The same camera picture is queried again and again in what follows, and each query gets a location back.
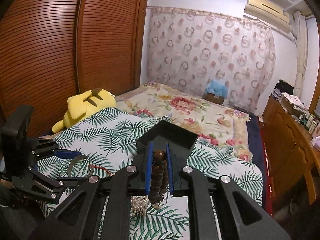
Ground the silver bangle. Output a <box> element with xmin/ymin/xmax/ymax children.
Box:
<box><xmin>67</xmin><ymin>154</ymin><xmax>93</xmax><ymax>178</ymax></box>

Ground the brown wooden bead bracelet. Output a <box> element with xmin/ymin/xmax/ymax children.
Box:
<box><xmin>148</xmin><ymin>149</ymin><xmax>169</xmax><ymax>205</ymax></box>

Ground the black jewelry box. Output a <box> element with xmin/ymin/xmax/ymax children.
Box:
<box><xmin>136</xmin><ymin>120</ymin><xmax>198</xmax><ymax>159</ymax></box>

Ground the red cord bracelet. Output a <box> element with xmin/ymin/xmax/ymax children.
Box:
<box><xmin>86</xmin><ymin>163</ymin><xmax>115</xmax><ymax>177</ymax></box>

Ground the white pearl necklace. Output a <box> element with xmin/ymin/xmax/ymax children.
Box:
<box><xmin>131</xmin><ymin>195</ymin><xmax>164</xmax><ymax>217</ymax></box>

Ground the palm leaf print sheet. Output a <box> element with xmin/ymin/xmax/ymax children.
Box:
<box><xmin>37</xmin><ymin>108</ymin><xmax>263</xmax><ymax>239</ymax></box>

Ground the yellow Pikachu plush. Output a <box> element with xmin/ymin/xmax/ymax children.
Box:
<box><xmin>52</xmin><ymin>88</ymin><xmax>116</xmax><ymax>133</ymax></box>

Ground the floral bed blanket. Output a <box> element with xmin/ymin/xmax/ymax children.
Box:
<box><xmin>116</xmin><ymin>82</ymin><xmax>253</xmax><ymax>161</ymax></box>

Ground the cardboard box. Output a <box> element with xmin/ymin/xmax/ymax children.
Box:
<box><xmin>203</xmin><ymin>93</ymin><xmax>225</xmax><ymax>105</ymax></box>

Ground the dark blue mattress sheet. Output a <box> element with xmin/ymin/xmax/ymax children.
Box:
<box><xmin>246</xmin><ymin>112</ymin><xmax>267</xmax><ymax>208</ymax></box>

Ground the blue plush toy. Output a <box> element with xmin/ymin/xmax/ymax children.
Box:
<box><xmin>205</xmin><ymin>80</ymin><xmax>228</xmax><ymax>98</ymax></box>

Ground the wooden louvered wardrobe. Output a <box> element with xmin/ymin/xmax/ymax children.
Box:
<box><xmin>1</xmin><ymin>0</ymin><xmax>146</xmax><ymax>136</ymax></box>

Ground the circle pattern sheer curtain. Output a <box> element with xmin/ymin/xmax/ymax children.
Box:
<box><xmin>146</xmin><ymin>7</ymin><xmax>276</xmax><ymax>112</ymax></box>

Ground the wooden sideboard cabinet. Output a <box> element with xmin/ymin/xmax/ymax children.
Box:
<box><xmin>262</xmin><ymin>97</ymin><xmax>319</xmax><ymax>212</ymax></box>

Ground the folded clothes pile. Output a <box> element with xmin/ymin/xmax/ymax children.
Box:
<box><xmin>271</xmin><ymin>79</ymin><xmax>304</xmax><ymax>107</ymax></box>

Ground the beige side curtain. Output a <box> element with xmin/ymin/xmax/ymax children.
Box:
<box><xmin>293</xmin><ymin>11</ymin><xmax>308</xmax><ymax>98</ymax></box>

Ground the wall air conditioner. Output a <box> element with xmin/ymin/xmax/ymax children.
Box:
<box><xmin>244</xmin><ymin>0</ymin><xmax>292</xmax><ymax>34</ymax></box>

